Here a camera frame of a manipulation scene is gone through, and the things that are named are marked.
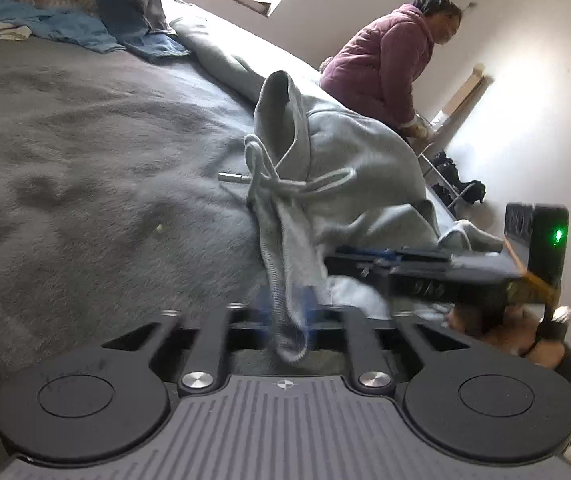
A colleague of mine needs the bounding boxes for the cardboard sheet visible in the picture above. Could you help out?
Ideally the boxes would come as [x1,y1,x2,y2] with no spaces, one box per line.
[430,62,495,148]

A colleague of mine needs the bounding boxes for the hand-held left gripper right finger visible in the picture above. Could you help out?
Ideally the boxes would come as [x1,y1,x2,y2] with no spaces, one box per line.
[299,284,471,392]

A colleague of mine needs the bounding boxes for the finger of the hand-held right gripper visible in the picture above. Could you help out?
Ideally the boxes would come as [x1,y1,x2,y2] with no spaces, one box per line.
[335,245,453,263]
[324,256,392,281]

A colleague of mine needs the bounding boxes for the person's right hand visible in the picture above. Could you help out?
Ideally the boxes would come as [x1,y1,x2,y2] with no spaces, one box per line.
[448,305,566,368]

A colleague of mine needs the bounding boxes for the grey bed blanket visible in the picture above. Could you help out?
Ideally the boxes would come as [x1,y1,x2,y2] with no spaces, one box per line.
[0,0,461,401]

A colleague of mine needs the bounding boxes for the grey sweatpants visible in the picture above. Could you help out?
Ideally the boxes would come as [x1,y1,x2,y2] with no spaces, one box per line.
[169,14,509,365]

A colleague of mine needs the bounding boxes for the metal shoe rack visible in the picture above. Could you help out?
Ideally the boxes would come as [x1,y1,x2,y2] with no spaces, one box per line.
[418,141,486,211]

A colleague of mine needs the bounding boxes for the light blue cloth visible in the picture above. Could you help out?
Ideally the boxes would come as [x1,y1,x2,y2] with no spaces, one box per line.
[0,0,126,55]

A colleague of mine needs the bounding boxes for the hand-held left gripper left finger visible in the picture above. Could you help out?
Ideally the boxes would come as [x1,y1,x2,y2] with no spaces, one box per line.
[102,285,278,395]

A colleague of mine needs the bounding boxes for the black shoe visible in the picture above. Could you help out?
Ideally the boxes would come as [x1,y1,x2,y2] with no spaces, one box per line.
[433,152,459,187]
[458,180,486,206]

